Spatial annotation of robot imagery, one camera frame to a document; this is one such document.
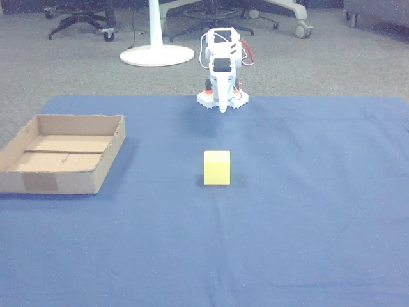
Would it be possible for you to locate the black floor cable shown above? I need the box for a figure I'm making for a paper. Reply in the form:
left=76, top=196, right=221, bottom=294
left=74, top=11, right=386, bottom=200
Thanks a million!
left=127, top=8, right=137, bottom=51

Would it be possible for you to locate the white pedestal table base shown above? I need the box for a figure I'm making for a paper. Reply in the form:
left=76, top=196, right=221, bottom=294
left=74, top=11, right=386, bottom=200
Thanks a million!
left=119, top=0, right=196, bottom=68

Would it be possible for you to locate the white frame with casters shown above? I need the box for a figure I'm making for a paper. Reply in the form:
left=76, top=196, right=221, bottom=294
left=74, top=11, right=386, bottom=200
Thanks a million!
left=158, top=0, right=314, bottom=40

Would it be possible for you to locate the blue cloth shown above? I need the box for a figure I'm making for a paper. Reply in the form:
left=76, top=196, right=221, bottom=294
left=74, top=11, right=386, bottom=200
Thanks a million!
left=0, top=95, right=409, bottom=307

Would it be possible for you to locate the grey furniture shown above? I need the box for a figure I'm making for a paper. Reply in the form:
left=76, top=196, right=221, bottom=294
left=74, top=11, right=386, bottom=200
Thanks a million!
left=343, top=0, right=409, bottom=30

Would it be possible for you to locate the yellow block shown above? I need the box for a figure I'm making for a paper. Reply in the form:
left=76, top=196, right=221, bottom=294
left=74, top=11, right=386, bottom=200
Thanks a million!
left=203, top=150, right=231, bottom=186

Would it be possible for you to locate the shallow cardboard box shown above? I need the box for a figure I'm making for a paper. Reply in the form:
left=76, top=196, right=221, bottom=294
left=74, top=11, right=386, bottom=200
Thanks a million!
left=0, top=114, right=127, bottom=196

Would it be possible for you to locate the red cable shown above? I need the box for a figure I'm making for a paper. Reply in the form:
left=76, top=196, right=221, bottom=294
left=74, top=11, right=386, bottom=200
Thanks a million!
left=240, top=38, right=256, bottom=62

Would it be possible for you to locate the white cable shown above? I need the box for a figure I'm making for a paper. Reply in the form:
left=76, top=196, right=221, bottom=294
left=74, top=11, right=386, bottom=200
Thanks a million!
left=199, top=33, right=209, bottom=70

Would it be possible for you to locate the black office chair base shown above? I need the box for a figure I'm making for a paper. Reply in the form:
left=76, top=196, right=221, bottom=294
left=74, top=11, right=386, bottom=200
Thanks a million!
left=169, top=6, right=255, bottom=43
left=43, top=0, right=118, bottom=42

